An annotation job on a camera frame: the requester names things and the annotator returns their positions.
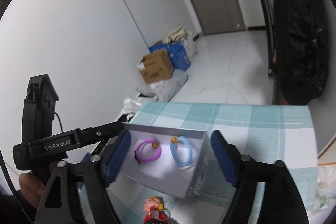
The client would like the light blue bracelet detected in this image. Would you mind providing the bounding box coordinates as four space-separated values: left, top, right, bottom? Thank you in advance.
169 136 196 171

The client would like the person's left hand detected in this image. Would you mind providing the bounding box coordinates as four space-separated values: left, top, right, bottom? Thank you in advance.
19 173 45 209

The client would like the brown cardboard box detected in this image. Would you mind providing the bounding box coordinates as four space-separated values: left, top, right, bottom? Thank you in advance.
137 49 174 84

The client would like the pink pig figure keychain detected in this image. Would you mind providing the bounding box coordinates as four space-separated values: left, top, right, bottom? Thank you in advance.
143 196 170 224

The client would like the black backpack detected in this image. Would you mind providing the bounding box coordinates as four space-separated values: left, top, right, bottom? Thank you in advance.
273 0 329 105

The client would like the blue cardboard box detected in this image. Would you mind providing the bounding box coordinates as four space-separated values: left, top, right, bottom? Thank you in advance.
149 41 191 72

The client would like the teal plaid tablecloth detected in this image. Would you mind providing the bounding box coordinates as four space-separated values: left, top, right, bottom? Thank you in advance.
79 101 320 224

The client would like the black cable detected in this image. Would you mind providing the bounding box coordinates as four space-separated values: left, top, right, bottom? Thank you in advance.
53 112 64 133

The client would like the clear plastic packaging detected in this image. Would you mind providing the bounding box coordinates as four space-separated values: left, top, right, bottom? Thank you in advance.
121 69 189 115

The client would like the white plastic bag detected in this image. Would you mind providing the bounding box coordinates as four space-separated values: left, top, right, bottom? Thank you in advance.
182 31 199 63

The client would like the beige cloth bag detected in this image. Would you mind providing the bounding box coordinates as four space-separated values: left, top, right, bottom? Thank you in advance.
165 26 189 44

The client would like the purple bracelet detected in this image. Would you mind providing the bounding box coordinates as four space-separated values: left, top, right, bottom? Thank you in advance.
134 138 162 164

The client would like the black coat rack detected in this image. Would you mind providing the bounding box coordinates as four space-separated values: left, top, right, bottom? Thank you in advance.
260 0 275 77

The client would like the grey cardboard phone box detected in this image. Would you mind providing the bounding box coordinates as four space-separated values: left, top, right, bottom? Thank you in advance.
121 123 209 202

